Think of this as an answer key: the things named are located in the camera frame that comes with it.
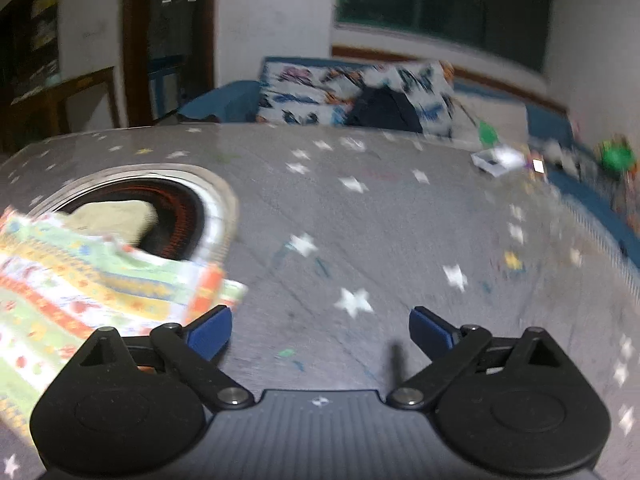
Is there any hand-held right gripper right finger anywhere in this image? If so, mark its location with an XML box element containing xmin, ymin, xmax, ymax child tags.
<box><xmin>387</xmin><ymin>306</ymin><xmax>573</xmax><ymax>409</ymax></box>

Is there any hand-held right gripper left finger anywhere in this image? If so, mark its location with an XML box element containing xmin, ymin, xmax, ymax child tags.
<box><xmin>70</xmin><ymin>305</ymin><xmax>253</xmax><ymax>409</ymax></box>

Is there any colourful striped printed cloth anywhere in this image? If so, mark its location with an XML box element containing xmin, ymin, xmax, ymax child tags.
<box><xmin>0</xmin><ymin>205</ymin><xmax>248</xmax><ymax>441</ymax></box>

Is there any round table heater recess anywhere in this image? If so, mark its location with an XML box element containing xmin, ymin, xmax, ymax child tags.
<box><xmin>27</xmin><ymin>164</ymin><xmax>240</xmax><ymax>267</ymax></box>

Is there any grey star-printed tablecloth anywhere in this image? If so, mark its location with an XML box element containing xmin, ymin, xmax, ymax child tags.
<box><xmin>0</xmin><ymin>125</ymin><xmax>640</xmax><ymax>480</ymax></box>

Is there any pale yellow cloth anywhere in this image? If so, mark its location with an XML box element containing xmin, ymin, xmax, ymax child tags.
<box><xmin>65</xmin><ymin>200</ymin><xmax>159</xmax><ymax>252</ymax></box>

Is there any white box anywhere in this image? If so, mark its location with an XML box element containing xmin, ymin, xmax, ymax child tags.
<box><xmin>471</xmin><ymin>146</ymin><xmax>526</xmax><ymax>177</ymax></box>

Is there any dark cloth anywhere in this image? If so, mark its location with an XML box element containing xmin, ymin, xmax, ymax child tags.
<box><xmin>345</xmin><ymin>85</ymin><xmax>424</xmax><ymax>134</ymax></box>

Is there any blue sofa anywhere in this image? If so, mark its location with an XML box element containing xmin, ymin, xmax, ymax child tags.
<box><xmin>177</xmin><ymin>55</ymin><xmax>640</xmax><ymax>261</ymax></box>

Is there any white printed cushion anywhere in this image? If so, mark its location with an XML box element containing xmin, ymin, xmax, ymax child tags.
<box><xmin>256</xmin><ymin>57</ymin><xmax>456</xmax><ymax>139</ymax></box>

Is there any large green toy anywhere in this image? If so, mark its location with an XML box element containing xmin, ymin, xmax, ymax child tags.
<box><xmin>597</xmin><ymin>137</ymin><xmax>639</xmax><ymax>174</ymax></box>

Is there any wooden shelf cabinet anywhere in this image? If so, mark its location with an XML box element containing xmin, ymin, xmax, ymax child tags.
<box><xmin>0</xmin><ymin>0</ymin><xmax>121</xmax><ymax>157</ymax></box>

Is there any wooden door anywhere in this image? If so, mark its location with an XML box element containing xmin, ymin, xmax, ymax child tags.
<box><xmin>122</xmin><ymin>0</ymin><xmax>219</xmax><ymax>128</ymax></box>

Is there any dark window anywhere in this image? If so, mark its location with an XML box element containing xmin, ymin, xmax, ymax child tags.
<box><xmin>332</xmin><ymin>0</ymin><xmax>554</xmax><ymax>74</ymax></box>

